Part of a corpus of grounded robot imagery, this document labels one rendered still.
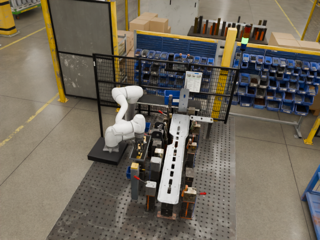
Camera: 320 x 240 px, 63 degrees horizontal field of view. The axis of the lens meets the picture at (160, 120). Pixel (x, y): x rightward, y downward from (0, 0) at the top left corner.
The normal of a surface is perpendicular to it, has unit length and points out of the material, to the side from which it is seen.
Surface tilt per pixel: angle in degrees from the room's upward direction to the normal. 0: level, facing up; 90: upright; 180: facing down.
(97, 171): 0
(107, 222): 0
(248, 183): 0
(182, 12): 90
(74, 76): 90
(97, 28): 90
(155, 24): 90
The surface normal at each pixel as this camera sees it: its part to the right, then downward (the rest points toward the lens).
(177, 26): -0.22, 0.56
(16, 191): 0.05, -0.81
